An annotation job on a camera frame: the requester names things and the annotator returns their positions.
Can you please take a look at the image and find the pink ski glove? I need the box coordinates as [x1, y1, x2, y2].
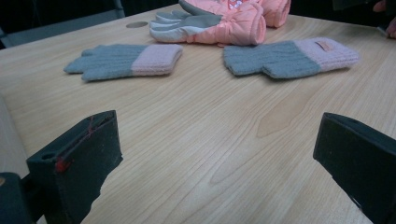
[148, 0, 267, 47]
[260, 0, 292, 29]

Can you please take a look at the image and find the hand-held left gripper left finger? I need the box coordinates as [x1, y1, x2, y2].
[26, 109, 123, 224]

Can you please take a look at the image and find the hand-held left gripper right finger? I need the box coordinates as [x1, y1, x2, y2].
[312, 112, 396, 224]

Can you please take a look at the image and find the grey and pink knit glove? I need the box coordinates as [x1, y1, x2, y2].
[222, 36, 361, 79]
[63, 43, 184, 83]

